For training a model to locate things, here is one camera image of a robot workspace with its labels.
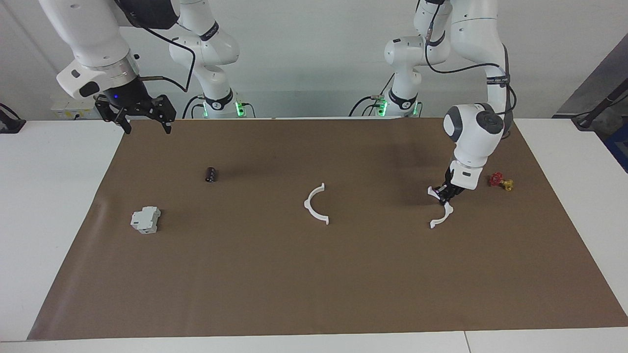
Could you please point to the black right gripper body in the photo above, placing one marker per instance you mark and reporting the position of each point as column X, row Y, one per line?
column 127, row 95

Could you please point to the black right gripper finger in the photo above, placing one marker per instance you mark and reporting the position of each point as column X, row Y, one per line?
column 167, row 110
column 110, row 110

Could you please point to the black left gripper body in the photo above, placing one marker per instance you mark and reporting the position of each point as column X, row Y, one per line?
column 449, row 179

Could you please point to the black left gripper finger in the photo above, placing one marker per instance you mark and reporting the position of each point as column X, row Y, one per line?
column 450, row 197
column 442, row 194

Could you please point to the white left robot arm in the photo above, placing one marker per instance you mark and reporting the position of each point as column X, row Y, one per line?
column 473, row 132

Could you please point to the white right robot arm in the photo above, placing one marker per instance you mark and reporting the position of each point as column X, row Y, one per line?
column 88, row 34

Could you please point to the red handwheel brass valve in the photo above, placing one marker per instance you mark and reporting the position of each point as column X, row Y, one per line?
column 496, row 179

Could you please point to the small black ribbed cylinder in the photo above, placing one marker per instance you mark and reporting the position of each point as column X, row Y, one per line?
column 211, row 175

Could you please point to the black clamp stand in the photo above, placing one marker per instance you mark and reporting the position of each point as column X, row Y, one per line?
column 10, row 125

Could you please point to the white circuit breaker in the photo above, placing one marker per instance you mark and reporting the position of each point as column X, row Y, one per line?
column 145, row 220

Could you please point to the brown table mat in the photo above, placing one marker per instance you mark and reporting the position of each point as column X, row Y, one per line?
column 294, row 274

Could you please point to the black pole stand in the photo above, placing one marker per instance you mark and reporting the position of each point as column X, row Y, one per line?
column 601, row 105

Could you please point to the blue bin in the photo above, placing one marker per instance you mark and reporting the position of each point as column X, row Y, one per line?
column 620, row 147

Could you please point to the white wall socket strip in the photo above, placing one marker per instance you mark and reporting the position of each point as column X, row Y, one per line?
column 66, row 110

